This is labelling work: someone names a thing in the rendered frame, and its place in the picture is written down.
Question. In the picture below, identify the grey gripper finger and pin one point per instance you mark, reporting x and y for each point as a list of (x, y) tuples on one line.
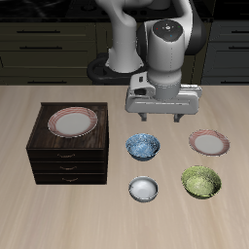
[(143, 116), (177, 117)]

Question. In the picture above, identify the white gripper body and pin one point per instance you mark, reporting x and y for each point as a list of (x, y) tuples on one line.
[(162, 105)]

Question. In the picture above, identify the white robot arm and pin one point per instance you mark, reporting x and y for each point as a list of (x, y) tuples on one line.
[(124, 48)]

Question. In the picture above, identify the blue patterned bowl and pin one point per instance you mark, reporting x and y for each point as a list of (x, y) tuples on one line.
[(142, 146)]

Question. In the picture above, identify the red-rimmed white plate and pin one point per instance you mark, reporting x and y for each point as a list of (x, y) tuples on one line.
[(209, 143), (73, 122)]

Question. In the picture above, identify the green patterned bowl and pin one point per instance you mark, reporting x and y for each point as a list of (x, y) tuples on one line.
[(201, 181)]

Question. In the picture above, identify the small white bowl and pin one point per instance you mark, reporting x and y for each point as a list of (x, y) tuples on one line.
[(143, 188)]

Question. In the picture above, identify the dark wooden cabinet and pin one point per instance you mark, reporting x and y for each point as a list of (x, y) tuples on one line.
[(69, 149)]

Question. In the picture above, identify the dark kitchen cupboards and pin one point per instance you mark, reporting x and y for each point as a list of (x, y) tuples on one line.
[(48, 48)]

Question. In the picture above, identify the flat black base plate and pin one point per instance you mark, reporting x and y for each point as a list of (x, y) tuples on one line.
[(94, 69)]

